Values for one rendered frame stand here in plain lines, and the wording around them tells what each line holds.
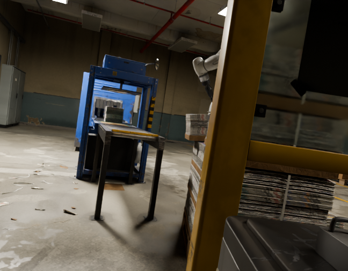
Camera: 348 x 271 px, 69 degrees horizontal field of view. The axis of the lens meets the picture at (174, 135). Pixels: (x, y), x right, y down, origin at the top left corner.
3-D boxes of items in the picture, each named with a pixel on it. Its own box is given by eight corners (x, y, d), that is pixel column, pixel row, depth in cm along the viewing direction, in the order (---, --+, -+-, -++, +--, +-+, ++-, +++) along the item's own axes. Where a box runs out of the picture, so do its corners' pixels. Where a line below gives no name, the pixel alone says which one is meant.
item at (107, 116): (122, 123, 432) (124, 108, 431) (104, 121, 422) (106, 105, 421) (119, 122, 468) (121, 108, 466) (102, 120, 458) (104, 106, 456)
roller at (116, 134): (158, 142, 248) (159, 138, 246) (109, 136, 232) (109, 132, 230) (157, 140, 252) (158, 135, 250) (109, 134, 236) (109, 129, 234)
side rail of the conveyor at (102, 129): (110, 144, 225) (111, 131, 225) (103, 143, 224) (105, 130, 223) (101, 132, 351) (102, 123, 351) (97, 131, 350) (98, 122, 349)
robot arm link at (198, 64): (195, 78, 230) (207, 73, 221) (188, 61, 226) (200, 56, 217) (201, 74, 237) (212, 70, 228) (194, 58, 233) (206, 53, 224)
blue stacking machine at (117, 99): (131, 156, 603) (144, 69, 592) (73, 151, 559) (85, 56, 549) (122, 147, 745) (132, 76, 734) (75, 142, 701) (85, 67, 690)
